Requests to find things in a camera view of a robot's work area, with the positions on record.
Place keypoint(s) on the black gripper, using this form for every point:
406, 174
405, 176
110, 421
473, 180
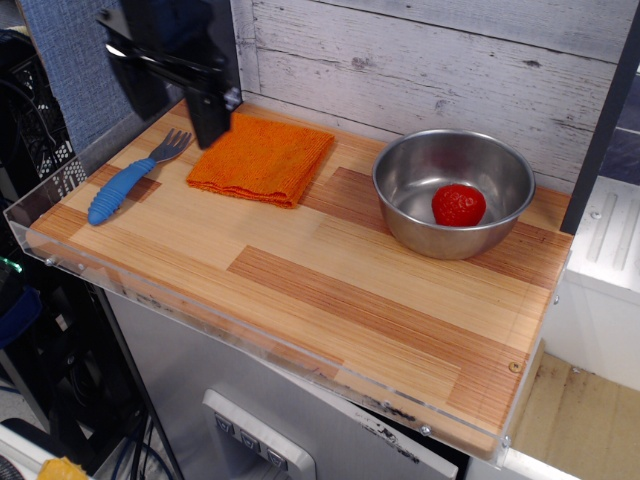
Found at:
152, 43

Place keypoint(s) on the blue handled metal fork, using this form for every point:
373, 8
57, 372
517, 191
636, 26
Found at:
111, 196

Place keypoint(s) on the orange folded cloth napkin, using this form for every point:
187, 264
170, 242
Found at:
262, 160

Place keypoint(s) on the stainless steel bowl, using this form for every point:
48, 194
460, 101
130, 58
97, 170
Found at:
409, 171

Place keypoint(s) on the red toy strawberry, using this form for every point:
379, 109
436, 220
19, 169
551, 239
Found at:
458, 205

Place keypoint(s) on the clear acrylic table guard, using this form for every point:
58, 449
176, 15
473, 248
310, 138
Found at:
322, 291

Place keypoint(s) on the stainless steel cabinet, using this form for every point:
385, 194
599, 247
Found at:
185, 374

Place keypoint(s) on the white block with ridges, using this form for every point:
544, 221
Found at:
605, 248

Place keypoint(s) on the dark right vertical post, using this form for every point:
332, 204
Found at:
615, 100

